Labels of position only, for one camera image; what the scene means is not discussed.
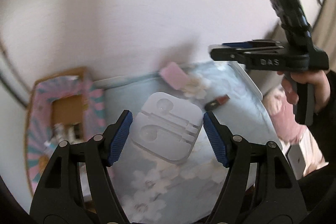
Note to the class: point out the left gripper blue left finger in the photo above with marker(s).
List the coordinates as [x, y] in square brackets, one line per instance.
[117, 135]

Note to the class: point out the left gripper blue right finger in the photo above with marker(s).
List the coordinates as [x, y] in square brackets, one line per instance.
[213, 130]

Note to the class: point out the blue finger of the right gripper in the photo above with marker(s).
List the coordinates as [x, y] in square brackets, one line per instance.
[240, 45]
[226, 53]

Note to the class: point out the dark red lipstick box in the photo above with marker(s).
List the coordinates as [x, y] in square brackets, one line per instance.
[216, 103]

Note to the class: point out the white earphone case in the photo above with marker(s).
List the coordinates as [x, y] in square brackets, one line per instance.
[167, 127]

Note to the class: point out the pink fluffy sock back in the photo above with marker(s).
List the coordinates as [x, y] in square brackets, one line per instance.
[174, 76]

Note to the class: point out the white tissue pack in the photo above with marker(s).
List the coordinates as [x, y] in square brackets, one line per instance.
[71, 132]

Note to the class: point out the person's right hand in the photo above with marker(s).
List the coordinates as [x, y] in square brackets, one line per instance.
[317, 84]

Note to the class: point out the pink teal cardboard box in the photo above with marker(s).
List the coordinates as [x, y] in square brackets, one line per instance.
[64, 106]

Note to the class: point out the pink plush toy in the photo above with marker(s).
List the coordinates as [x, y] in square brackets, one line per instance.
[290, 132]

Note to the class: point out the white device box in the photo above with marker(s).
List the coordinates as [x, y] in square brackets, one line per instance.
[296, 161]

